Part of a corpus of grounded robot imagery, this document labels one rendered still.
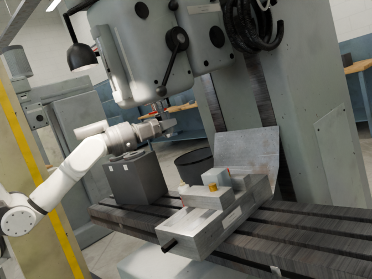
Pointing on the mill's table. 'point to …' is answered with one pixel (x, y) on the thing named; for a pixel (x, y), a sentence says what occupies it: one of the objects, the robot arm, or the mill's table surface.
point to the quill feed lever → (178, 39)
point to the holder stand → (135, 177)
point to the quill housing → (143, 47)
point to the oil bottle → (182, 187)
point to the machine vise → (213, 218)
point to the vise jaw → (208, 197)
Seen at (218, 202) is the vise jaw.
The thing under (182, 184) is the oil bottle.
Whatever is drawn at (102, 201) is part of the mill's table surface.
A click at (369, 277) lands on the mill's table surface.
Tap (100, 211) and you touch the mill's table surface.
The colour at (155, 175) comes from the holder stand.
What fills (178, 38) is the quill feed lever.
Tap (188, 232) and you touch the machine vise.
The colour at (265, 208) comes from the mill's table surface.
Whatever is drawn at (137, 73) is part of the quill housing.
